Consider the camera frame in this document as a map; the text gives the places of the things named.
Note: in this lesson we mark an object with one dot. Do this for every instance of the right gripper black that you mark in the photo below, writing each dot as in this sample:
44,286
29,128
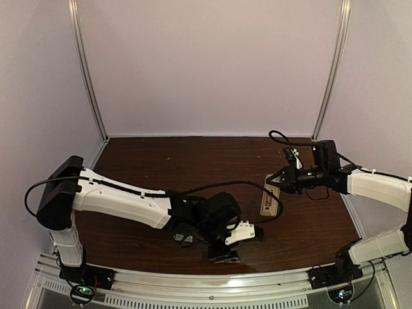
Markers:
290,179

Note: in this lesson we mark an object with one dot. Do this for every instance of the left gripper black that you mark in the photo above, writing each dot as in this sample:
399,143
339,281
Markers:
222,253

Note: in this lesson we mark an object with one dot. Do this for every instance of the white remote control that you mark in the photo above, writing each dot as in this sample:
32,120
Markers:
269,206

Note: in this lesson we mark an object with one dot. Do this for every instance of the grey battery cover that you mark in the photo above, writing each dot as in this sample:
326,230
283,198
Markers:
183,238

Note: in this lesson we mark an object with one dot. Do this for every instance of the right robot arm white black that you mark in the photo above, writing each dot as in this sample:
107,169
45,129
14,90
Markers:
350,179

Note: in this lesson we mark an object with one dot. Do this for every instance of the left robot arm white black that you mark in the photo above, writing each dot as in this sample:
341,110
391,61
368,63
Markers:
74,188

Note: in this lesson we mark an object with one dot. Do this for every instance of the right circuit board with LED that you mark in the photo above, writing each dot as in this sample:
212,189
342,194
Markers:
341,295

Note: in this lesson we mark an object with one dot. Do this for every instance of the circuit board with led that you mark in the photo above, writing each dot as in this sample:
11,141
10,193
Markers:
82,294
341,295

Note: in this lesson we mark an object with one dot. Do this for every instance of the left circuit board with LED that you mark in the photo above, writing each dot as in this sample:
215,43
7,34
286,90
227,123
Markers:
82,294

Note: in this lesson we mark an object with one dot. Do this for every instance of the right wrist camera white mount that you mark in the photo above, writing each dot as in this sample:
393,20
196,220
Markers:
292,157

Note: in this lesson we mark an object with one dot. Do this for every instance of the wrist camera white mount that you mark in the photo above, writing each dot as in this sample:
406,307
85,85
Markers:
243,231
292,157

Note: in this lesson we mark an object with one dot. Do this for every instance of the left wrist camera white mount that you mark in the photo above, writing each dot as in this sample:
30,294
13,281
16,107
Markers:
243,231

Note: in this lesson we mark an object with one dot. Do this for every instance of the aluminium front rail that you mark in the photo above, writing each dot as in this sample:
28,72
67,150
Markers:
286,289

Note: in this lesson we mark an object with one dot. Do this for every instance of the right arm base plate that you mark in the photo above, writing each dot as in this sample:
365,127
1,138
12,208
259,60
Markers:
330,275

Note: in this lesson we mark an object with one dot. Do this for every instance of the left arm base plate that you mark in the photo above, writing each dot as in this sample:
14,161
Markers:
97,277

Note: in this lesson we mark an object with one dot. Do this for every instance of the right aluminium frame post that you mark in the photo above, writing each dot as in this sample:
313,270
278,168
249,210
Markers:
338,51

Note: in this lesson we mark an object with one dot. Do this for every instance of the aluminium frame post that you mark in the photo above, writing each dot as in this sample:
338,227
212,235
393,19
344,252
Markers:
73,6
338,51

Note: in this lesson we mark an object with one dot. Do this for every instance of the left aluminium frame post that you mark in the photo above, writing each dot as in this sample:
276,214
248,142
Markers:
73,6

